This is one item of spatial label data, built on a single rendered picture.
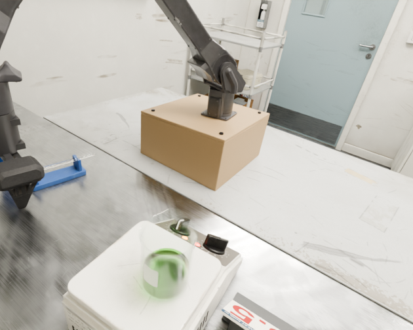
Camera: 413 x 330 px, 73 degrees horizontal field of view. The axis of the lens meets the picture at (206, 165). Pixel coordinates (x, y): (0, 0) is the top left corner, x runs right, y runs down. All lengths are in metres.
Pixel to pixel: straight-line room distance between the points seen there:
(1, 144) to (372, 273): 0.61
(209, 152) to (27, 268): 0.34
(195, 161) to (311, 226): 0.26
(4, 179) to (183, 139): 0.30
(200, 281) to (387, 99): 2.95
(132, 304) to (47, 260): 0.20
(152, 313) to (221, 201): 0.31
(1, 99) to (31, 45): 1.27
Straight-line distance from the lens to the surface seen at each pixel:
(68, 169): 0.62
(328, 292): 0.48
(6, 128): 0.51
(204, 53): 0.56
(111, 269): 0.33
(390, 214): 0.71
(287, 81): 3.28
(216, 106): 0.60
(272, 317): 0.42
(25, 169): 0.47
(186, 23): 0.54
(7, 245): 0.51
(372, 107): 3.17
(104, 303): 0.30
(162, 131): 0.61
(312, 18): 3.19
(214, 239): 0.39
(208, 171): 0.56
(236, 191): 0.59
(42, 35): 1.77
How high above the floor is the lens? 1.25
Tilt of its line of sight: 32 degrees down
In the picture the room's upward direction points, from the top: 9 degrees clockwise
